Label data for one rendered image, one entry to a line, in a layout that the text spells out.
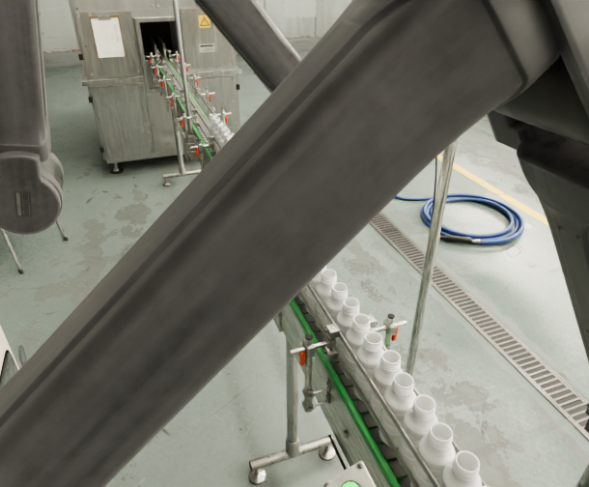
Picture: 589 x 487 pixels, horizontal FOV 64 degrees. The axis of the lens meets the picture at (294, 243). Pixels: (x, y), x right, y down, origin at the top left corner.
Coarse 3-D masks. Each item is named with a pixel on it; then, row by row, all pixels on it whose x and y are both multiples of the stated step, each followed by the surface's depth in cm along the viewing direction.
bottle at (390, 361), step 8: (384, 352) 92; (392, 352) 92; (384, 360) 90; (392, 360) 93; (400, 360) 91; (376, 368) 94; (384, 368) 91; (392, 368) 90; (400, 368) 94; (376, 376) 92; (384, 376) 91; (392, 376) 91; (376, 384) 93; (384, 384) 91; (384, 392) 92; (376, 400) 95; (376, 408) 96
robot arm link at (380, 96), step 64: (384, 0) 15; (448, 0) 14; (512, 0) 14; (576, 0) 15; (320, 64) 16; (384, 64) 15; (448, 64) 15; (512, 64) 16; (576, 64) 16; (256, 128) 17; (320, 128) 15; (384, 128) 16; (448, 128) 17; (576, 128) 19; (192, 192) 18; (256, 192) 16; (320, 192) 16; (384, 192) 17; (128, 256) 18; (192, 256) 16; (256, 256) 17; (320, 256) 18; (128, 320) 17; (192, 320) 17; (256, 320) 18; (64, 384) 17; (128, 384) 18; (192, 384) 19; (0, 448) 18; (64, 448) 18; (128, 448) 19
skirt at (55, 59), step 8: (288, 40) 982; (296, 40) 987; (304, 40) 993; (312, 40) 998; (296, 48) 996; (304, 48) 1002; (48, 56) 851; (56, 56) 855; (64, 56) 859; (72, 56) 864; (48, 64) 857; (56, 64) 861; (64, 64) 865; (72, 64) 870; (80, 64) 874
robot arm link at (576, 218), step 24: (504, 120) 25; (504, 144) 27; (528, 144) 25; (552, 144) 24; (576, 144) 23; (528, 168) 25; (552, 168) 23; (576, 168) 22; (552, 192) 24; (576, 192) 22; (552, 216) 26; (576, 216) 24; (576, 240) 25; (576, 264) 27; (576, 288) 29; (576, 312) 32
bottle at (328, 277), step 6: (324, 270) 116; (330, 270) 116; (324, 276) 113; (330, 276) 117; (336, 276) 115; (324, 282) 114; (330, 282) 114; (318, 288) 116; (324, 288) 115; (330, 288) 115; (318, 294) 116; (324, 294) 115; (330, 294) 114; (324, 300) 115; (318, 306) 118; (324, 306) 116; (318, 312) 119; (318, 318) 120; (324, 318) 118; (324, 324) 119
